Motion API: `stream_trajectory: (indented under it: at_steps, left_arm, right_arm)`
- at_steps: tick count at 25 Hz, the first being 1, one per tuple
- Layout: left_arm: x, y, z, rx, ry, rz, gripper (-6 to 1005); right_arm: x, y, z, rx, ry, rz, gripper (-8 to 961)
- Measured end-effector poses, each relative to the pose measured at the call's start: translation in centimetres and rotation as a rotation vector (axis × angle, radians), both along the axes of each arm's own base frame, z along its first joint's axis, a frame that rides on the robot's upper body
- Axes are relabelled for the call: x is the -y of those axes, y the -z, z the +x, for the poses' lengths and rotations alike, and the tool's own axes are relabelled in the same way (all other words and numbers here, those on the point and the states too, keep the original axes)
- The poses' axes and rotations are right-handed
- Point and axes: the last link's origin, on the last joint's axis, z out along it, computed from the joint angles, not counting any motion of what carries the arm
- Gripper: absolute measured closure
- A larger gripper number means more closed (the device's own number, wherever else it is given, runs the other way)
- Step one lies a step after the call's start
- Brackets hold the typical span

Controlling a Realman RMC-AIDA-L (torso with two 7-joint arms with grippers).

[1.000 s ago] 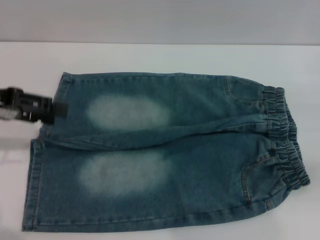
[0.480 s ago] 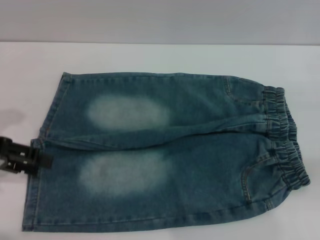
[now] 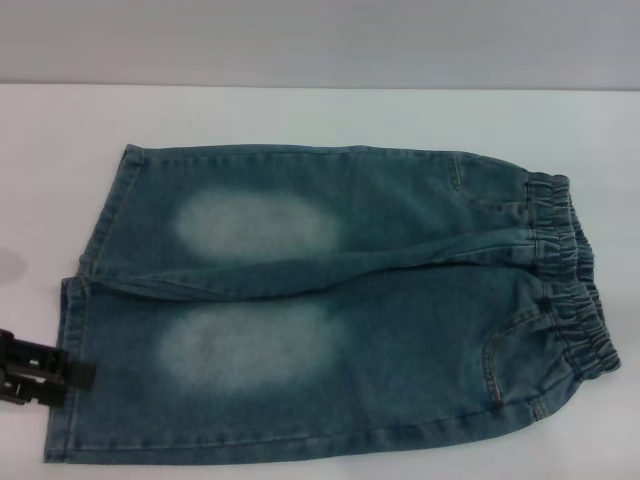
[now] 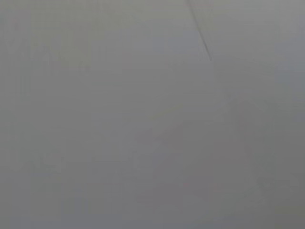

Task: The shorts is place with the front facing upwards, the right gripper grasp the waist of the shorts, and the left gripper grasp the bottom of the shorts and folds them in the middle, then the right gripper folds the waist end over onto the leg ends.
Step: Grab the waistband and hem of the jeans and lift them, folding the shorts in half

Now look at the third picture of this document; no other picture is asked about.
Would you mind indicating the blue denim shorts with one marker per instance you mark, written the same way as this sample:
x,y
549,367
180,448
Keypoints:
x,y
380,320

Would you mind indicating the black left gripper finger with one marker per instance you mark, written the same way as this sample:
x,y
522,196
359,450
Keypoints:
x,y
40,356
35,392

